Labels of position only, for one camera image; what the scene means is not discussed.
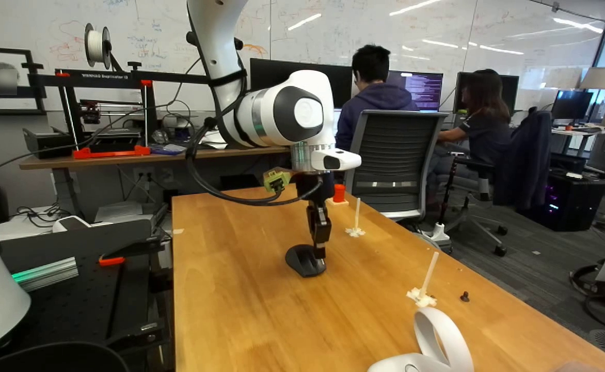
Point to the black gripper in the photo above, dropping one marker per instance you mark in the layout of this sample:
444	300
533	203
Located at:
314	186

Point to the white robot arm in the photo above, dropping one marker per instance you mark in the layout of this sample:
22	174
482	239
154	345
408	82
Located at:
274	110

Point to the black computer mouse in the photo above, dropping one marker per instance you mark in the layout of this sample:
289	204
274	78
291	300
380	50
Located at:
303	261

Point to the white plastic peg stand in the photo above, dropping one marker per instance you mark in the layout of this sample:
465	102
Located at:
356	220
425	282

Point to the small orange object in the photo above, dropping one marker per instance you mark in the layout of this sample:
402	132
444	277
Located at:
340	192

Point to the grey-backed office chair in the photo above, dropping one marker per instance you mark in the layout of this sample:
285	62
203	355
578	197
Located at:
395	161

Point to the person in blue hoodie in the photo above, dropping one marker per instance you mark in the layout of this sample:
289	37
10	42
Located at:
375	95

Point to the small black screw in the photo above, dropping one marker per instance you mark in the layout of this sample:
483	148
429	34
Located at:
465	296

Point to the white VR controller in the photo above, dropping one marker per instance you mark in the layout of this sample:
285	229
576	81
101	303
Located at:
439	341

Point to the black computer monitor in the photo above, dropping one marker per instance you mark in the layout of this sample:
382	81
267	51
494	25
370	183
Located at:
267	73

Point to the monitor with purple screen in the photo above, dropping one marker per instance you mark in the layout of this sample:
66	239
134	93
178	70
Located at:
427	88

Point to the wooden side bench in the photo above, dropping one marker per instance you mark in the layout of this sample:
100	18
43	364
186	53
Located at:
143	158

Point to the long-haired person in dark top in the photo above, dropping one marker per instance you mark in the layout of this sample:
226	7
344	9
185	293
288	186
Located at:
483	116

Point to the black office chair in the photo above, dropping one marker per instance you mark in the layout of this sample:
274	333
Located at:
529	161

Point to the dark computer monitor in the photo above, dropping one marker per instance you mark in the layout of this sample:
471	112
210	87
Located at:
510	88

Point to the black and orange 3D printer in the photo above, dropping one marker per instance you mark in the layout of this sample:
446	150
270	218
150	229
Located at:
108	110

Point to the black desktop tower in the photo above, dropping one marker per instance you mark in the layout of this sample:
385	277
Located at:
576	198

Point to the green-lit metal bar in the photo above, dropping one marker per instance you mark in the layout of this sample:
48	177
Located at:
45	272

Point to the black box device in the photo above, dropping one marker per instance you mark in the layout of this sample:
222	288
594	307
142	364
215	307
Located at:
46	141

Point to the white filament spool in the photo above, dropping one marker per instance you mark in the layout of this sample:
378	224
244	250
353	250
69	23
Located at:
98	43

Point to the black chair back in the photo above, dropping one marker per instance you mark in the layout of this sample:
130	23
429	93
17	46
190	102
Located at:
55	358

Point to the beige lamp shade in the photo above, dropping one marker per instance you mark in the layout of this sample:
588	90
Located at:
604	77

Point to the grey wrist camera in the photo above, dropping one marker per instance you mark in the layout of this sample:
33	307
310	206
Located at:
335	161

